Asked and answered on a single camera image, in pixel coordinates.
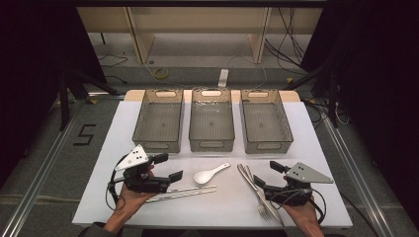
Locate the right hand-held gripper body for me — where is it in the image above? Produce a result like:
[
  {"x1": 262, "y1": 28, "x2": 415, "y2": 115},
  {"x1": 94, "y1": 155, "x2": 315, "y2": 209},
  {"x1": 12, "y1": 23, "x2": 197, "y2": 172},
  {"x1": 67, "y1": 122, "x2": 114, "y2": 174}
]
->
[{"x1": 262, "y1": 161, "x2": 335, "y2": 207}]

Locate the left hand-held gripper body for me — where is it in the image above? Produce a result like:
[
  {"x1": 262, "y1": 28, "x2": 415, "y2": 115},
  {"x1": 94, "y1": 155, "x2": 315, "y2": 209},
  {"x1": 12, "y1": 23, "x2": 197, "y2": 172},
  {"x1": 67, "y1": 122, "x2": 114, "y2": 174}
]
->
[{"x1": 113, "y1": 143, "x2": 171, "y2": 195}]

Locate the metal chopstick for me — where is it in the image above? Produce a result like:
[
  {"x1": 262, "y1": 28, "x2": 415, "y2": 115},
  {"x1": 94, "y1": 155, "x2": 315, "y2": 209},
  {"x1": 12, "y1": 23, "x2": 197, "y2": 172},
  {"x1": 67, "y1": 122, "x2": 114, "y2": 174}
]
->
[
  {"x1": 166, "y1": 185, "x2": 217, "y2": 195},
  {"x1": 144, "y1": 189, "x2": 216, "y2": 203}
]

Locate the white ceramic spoon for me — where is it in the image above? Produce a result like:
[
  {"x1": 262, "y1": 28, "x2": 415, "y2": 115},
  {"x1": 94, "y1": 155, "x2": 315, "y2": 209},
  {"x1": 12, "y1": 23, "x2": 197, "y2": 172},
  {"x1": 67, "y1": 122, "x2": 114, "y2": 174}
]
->
[{"x1": 193, "y1": 162, "x2": 232, "y2": 186}]

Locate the metal fork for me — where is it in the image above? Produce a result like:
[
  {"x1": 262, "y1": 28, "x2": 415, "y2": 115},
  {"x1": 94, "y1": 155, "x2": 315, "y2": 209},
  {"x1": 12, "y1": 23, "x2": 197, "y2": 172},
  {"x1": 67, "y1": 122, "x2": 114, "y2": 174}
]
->
[{"x1": 244, "y1": 165, "x2": 274, "y2": 221}]

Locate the clear grey plastic bin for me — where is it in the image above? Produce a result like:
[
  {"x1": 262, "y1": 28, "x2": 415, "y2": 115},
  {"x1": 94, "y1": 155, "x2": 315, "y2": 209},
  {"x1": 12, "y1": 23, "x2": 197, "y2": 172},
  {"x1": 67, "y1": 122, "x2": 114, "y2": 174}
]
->
[
  {"x1": 131, "y1": 88, "x2": 185, "y2": 154},
  {"x1": 239, "y1": 88, "x2": 294, "y2": 155},
  {"x1": 189, "y1": 87, "x2": 236, "y2": 153}
]

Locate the person's left hand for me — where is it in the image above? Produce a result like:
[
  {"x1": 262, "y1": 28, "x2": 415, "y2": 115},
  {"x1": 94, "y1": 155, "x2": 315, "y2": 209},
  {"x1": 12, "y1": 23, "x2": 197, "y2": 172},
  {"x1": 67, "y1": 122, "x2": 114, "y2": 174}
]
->
[{"x1": 110, "y1": 182, "x2": 157, "y2": 225}]

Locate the person's right hand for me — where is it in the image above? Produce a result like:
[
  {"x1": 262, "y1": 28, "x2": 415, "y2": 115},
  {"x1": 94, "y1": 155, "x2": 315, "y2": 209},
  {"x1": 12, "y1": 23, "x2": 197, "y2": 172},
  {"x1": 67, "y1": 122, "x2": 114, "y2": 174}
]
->
[{"x1": 282, "y1": 197, "x2": 323, "y2": 232}]

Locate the white table cover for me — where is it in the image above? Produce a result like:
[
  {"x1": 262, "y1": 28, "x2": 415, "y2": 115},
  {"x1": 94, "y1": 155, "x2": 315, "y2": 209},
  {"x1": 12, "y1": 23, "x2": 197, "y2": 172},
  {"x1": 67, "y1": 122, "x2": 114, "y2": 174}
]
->
[{"x1": 72, "y1": 100, "x2": 354, "y2": 229}]

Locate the yellow tape roll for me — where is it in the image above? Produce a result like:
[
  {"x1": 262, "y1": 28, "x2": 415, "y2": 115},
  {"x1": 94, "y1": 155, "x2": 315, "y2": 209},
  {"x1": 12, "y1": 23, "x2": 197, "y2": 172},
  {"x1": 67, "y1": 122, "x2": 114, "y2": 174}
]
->
[{"x1": 153, "y1": 67, "x2": 170, "y2": 81}]

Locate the black metal stand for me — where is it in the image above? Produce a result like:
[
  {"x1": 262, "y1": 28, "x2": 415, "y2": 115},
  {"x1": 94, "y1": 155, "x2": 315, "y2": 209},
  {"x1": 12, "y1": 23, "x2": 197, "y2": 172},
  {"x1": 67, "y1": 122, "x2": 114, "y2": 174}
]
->
[
  {"x1": 283, "y1": 62, "x2": 340, "y2": 129},
  {"x1": 57, "y1": 65, "x2": 122, "y2": 132}
]

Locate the white power strip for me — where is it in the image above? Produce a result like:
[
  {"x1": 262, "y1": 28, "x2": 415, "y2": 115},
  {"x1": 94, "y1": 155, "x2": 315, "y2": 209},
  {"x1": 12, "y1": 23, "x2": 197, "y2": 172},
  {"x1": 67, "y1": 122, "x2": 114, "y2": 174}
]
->
[{"x1": 217, "y1": 68, "x2": 229, "y2": 89}]

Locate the light wooden shelf unit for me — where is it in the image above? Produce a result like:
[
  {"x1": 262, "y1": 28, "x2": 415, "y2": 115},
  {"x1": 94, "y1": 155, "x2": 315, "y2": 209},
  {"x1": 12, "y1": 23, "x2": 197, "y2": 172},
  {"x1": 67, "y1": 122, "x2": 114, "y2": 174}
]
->
[{"x1": 76, "y1": 6, "x2": 324, "y2": 65}]

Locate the left hand-held gripper black cable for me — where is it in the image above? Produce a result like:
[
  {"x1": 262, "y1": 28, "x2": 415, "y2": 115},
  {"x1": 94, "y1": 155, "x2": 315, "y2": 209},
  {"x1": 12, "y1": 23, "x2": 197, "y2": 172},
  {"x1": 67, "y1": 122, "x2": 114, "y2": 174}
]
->
[{"x1": 105, "y1": 154, "x2": 127, "y2": 211}]

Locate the hand-held gripper black cable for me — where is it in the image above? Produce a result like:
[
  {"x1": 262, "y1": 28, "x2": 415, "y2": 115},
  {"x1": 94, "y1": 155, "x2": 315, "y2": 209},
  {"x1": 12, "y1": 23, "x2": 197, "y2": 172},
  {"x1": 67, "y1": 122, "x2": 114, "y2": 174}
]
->
[
  {"x1": 270, "y1": 187, "x2": 328, "y2": 225},
  {"x1": 105, "y1": 154, "x2": 127, "y2": 211}
]

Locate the right hand-held gripper black cable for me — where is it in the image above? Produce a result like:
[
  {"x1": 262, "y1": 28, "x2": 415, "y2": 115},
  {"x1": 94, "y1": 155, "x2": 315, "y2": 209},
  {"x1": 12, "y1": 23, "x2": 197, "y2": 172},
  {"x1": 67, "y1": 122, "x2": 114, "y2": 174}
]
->
[{"x1": 270, "y1": 187, "x2": 328, "y2": 225}]

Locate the aluminium floor rail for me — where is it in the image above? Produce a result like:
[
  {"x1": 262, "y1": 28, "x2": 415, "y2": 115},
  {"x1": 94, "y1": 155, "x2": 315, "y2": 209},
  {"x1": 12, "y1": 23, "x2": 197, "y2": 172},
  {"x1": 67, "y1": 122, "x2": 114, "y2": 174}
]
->
[
  {"x1": 320, "y1": 115, "x2": 396, "y2": 237},
  {"x1": 0, "y1": 98, "x2": 90, "y2": 237}
]

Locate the thin black floor cable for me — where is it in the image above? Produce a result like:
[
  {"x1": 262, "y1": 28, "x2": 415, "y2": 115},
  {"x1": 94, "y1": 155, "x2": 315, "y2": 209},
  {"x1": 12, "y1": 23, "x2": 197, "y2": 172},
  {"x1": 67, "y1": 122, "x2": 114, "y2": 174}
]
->
[{"x1": 98, "y1": 53, "x2": 128, "y2": 85}]

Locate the black cable bundle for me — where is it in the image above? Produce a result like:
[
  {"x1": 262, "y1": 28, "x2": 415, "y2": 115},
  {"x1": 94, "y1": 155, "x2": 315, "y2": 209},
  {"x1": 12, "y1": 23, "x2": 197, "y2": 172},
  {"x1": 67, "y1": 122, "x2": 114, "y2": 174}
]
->
[{"x1": 265, "y1": 7, "x2": 307, "y2": 68}]

